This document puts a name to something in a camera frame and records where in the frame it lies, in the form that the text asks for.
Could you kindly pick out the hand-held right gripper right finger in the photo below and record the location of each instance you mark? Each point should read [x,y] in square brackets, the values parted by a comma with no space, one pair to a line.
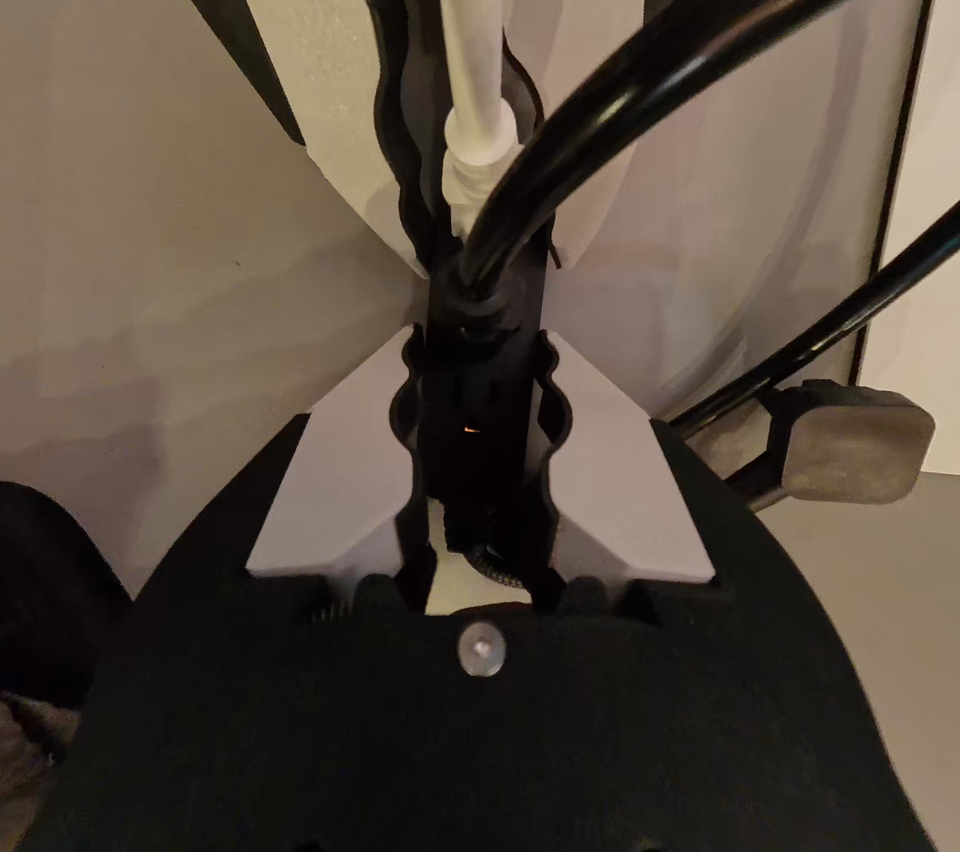
[630,499]

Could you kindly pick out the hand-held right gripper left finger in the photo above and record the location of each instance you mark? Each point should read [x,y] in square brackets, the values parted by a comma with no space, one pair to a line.
[330,492]

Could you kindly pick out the black dimpled round pad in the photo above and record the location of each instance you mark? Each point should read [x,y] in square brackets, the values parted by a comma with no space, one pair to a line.
[52,589]

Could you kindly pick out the white rounded pad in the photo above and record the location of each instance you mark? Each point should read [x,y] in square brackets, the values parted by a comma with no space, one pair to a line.
[926,342]

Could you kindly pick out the person's grey clothing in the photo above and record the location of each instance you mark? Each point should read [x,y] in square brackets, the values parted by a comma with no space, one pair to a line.
[30,754]

